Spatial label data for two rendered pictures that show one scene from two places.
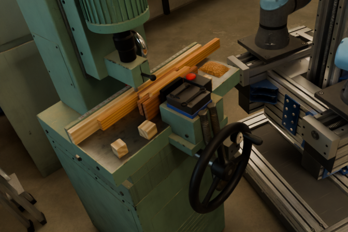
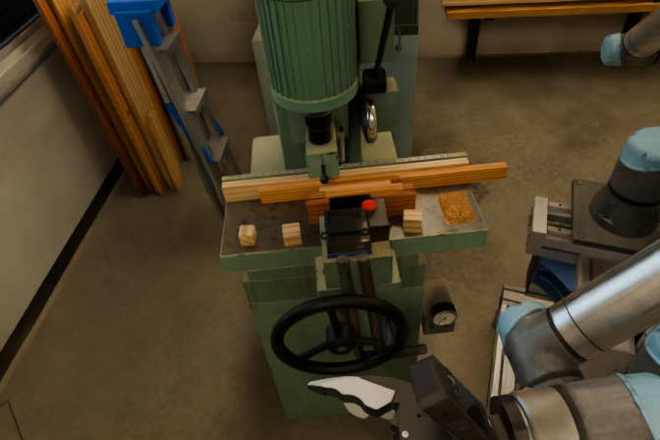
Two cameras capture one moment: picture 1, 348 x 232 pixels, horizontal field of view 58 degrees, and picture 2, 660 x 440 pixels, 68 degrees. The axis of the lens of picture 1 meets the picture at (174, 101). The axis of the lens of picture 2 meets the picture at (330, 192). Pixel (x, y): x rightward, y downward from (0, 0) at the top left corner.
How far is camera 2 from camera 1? 54 cm
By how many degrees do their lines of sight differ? 32
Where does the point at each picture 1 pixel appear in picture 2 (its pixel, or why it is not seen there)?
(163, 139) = (305, 256)
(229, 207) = not seen: hidden behind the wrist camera
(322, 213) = not seen: outside the picture
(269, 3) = (630, 154)
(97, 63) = (293, 124)
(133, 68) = (310, 155)
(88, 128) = (246, 192)
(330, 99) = (585, 368)
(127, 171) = (243, 264)
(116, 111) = (284, 191)
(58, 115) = (268, 151)
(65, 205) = not seen: hidden behind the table
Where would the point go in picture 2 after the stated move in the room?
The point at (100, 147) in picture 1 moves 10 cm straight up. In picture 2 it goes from (240, 220) to (231, 190)
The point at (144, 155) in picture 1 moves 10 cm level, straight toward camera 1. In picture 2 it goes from (272, 259) to (247, 294)
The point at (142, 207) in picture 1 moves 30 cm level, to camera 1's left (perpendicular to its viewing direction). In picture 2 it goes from (260, 310) to (184, 258)
